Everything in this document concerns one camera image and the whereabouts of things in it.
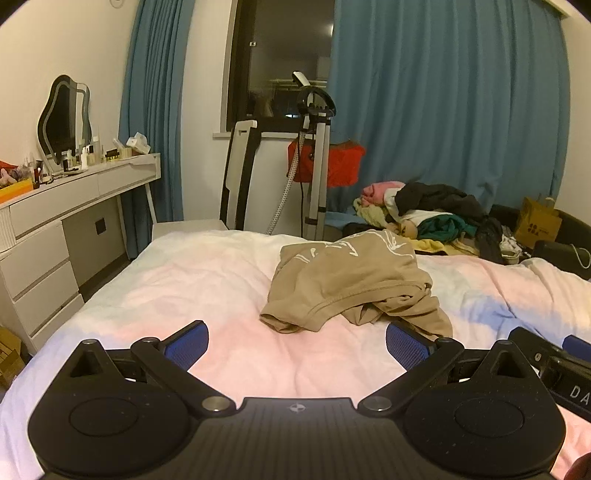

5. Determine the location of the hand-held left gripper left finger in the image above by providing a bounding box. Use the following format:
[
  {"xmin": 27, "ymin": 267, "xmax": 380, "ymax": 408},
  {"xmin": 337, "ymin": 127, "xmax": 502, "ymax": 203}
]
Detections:
[{"xmin": 65, "ymin": 320, "xmax": 235, "ymax": 419}]

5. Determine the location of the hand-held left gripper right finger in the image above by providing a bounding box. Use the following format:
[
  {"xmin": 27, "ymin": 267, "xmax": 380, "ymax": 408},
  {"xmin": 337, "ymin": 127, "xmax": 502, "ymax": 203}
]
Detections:
[{"xmin": 359, "ymin": 322, "xmax": 533, "ymax": 417}]

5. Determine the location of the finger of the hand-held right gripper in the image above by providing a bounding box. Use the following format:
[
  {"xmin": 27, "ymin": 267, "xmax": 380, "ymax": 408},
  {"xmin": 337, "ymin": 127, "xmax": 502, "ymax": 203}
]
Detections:
[
  {"xmin": 562, "ymin": 335, "xmax": 591, "ymax": 366},
  {"xmin": 508, "ymin": 327, "xmax": 570, "ymax": 370}
]

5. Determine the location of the tan printed garment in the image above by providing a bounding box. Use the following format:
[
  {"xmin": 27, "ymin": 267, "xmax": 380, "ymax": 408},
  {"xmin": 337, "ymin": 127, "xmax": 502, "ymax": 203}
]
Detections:
[{"xmin": 259, "ymin": 229, "xmax": 454, "ymax": 337}]

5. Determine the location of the pile of mixed clothes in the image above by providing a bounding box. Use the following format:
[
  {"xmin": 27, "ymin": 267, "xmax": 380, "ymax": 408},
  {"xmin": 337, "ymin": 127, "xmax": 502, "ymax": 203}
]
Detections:
[{"xmin": 344, "ymin": 181, "xmax": 525, "ymax": 266}]

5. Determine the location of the bed with pastel sheet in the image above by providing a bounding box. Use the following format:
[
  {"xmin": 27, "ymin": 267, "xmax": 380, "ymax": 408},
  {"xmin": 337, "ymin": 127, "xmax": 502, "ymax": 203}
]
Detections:
[{"xmin": 0, "ymin": 228, "xmax": 591, "ymax": 480}]

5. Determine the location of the black leather seat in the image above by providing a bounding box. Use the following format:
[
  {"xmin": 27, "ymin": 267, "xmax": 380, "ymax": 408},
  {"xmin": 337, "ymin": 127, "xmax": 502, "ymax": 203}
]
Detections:
[{"xmin": 489, "ymin": 203, "xmax": 591, "ymax": 269}]

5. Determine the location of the yellow paper bag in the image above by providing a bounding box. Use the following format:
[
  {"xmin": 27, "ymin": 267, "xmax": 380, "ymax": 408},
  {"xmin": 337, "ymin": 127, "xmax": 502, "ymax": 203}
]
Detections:
[{"xmin": 513, "ymin": 196, "xmax": 563, "ymax": 245}]

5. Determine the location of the white vanity desk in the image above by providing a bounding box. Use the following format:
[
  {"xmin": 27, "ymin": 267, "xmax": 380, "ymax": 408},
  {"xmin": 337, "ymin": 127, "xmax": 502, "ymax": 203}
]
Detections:
[{"xmin": 0, "ymin": 152, "xmax": 162, "ymax": 356}]

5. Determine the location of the cardboard box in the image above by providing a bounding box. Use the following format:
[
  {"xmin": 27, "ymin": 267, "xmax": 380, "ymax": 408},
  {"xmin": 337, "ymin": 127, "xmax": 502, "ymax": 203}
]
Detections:
[{"xmin": 0, "ymin": 325, "xmax": 26, "ymax": 391}]

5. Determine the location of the garment steamer stand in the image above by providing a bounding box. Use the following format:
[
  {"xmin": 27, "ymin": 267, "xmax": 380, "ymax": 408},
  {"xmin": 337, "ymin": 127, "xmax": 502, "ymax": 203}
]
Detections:
[{"xmin": 268, "ymin": 71, "xmax": 338, "ymax": 241}]

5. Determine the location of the red bag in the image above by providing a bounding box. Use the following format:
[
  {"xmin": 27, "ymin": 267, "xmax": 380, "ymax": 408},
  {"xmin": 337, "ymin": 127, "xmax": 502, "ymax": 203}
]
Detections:
[{"xmin": 287, "ymin": 140, "xmax": 366, "ymax": 188}]

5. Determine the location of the white chair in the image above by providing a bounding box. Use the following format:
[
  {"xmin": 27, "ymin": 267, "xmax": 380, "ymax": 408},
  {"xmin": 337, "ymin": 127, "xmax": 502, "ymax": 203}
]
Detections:
[{"xmin": 151, "ymin": 119, "xmax": 260, "ymax": 243}]

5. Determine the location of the white tissue box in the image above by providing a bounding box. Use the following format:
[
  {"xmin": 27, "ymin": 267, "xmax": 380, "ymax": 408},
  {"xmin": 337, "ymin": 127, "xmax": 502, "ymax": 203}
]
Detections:
[{"xmin": 126, "ymin": 131, "xmax": 151, "ymax": 158}]

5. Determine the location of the row of cosmetic bottles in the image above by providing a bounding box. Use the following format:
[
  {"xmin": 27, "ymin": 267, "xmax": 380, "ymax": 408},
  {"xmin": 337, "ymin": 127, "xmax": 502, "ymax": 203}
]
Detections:
[{"xmin": 60, "ymin": 136, "xmax": 125, "ymax": 174}]

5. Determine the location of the yellow tray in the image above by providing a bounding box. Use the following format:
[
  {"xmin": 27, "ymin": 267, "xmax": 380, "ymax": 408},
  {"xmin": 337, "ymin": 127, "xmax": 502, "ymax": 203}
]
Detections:
[{"xmin": 0, "ymin": 180, "xmax": 37, "ymax": 205}]

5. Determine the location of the narrow blue curtain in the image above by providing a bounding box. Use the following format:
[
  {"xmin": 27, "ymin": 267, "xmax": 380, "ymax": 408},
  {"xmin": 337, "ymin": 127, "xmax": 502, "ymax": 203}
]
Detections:
[{"xmin": 117, "ymin": 0, "xmax": 195, "ymax": 259}]

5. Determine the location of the wavy framed mirror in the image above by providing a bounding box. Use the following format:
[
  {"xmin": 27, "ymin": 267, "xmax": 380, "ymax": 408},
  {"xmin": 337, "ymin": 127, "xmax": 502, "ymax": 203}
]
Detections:
[{"xmin": 37, "ymin": 75, "xmax": 92, "ymax": 167}]

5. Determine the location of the wide blue curtain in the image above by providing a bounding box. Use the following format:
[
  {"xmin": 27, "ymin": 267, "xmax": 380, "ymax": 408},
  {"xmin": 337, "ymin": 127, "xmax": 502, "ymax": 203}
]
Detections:
[{"xmin": 327, "ymin": 0, "xmax": 571, "ymax": 222}]

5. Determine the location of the dark window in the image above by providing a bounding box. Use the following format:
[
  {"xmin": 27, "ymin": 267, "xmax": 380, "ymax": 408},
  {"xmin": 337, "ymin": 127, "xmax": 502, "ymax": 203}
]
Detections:
[{"xmin": 219, "ymin": 0, "xmax": 335, "ymax": 134}]

